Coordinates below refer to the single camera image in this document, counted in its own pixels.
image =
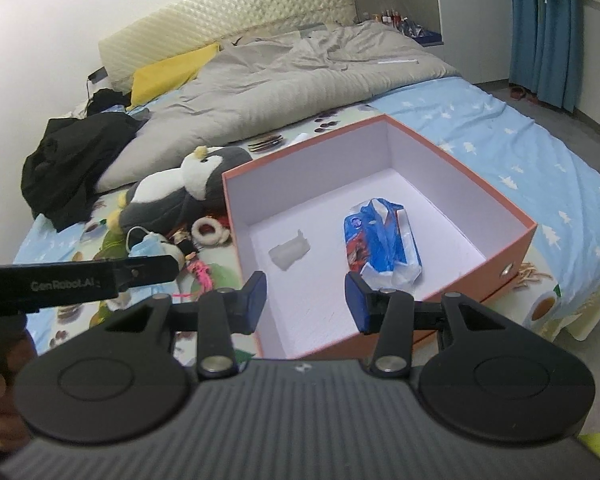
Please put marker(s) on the pile of wooden clothes pegs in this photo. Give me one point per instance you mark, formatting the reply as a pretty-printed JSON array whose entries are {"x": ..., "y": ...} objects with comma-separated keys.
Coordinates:
[{"x": 532, "y": 276}]

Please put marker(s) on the black wall charger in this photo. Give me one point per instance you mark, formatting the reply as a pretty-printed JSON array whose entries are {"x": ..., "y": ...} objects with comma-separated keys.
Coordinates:
[{"x": 97, "y": 75}]

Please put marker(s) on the yellow pillow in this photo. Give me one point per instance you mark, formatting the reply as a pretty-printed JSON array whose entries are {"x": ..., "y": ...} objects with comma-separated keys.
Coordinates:
[{"x": 170, "y": 72}]

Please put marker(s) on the cream quilted headboard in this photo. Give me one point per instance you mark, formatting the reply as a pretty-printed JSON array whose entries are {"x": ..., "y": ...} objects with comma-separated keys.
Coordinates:
[{"x": 230, "y": 10}]

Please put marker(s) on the small black cloth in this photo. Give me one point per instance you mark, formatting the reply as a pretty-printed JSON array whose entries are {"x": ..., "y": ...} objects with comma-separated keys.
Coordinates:
[{"x": 105, "y": 100}]

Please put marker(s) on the blue tissue pack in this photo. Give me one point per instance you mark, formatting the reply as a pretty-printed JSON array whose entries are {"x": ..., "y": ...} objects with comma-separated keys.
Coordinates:
[{"x": 380, "y": 245}]

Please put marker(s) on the blue tray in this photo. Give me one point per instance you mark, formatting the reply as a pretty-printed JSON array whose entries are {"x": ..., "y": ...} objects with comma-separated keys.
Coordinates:
[{"x": 427, "y": 35}]

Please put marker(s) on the crumpled white plastic wrapper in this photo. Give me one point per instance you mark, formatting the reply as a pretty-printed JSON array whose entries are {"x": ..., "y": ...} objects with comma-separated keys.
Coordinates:
[{"x": 290, "y": 252}]

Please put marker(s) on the orange cardboard box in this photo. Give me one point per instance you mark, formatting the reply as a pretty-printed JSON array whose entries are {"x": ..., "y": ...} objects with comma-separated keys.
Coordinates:
[{"x": 430, "y": 160}]

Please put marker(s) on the grey penguin plush toy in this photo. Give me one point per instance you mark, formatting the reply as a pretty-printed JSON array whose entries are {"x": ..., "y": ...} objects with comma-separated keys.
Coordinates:
[{"x": 170, "y": 195}]

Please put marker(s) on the small beige doll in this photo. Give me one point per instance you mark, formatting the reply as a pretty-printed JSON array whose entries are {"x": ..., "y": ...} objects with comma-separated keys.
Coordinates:
[{"x": 184, "y": 244}]

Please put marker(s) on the row of cosmetic bottles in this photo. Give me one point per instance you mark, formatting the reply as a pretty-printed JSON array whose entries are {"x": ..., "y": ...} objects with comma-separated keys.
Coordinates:
[{"x": 387, "y": 17}]

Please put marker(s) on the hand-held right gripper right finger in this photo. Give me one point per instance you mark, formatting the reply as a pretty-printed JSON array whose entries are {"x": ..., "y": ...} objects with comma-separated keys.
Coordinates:
[{"x": 357, "y": 305}]

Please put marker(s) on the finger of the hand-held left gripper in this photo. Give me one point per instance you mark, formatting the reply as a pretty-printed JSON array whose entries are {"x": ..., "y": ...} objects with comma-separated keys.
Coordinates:
[{"x": 147, "y": 269}]

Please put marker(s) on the grey duvet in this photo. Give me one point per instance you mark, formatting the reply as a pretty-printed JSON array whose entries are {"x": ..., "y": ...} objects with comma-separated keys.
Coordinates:
[{"x": 280, "y": 85}]

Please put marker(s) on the blue curtain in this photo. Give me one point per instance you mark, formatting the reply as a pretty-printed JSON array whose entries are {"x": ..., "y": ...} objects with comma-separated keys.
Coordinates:
[{"x": 545, "y": 35}]

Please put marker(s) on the black clothing pile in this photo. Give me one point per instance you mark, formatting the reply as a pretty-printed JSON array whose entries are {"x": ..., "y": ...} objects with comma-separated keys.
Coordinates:
[{"x": 75, "y": 165}]

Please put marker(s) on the pair of slippers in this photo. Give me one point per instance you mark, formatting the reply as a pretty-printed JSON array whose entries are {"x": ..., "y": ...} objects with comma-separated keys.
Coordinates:
[{"x": 522, "y": 94}]

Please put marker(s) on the blue printed bed sheet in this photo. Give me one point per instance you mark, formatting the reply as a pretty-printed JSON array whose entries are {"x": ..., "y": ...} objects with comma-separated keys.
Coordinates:
[{"x": 505, "y": 130}]

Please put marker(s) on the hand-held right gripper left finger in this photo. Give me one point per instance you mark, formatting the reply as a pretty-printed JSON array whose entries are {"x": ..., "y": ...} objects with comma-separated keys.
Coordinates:
[{"x": 252, "y": 302}]

